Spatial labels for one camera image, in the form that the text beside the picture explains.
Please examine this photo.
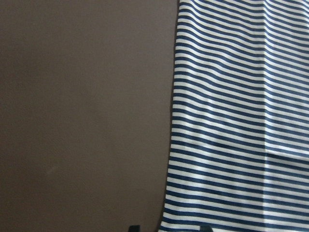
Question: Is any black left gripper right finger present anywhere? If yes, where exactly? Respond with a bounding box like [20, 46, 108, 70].
[199, 225, 212, 232]

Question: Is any navy white striped polo shirt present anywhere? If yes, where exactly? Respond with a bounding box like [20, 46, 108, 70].
[159, 0, 309, 232]

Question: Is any brown paper table cover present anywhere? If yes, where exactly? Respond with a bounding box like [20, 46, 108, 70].
[0, 0, 178, 232]

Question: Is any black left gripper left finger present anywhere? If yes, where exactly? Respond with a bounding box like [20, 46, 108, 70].
[128, 226, 140, 232]

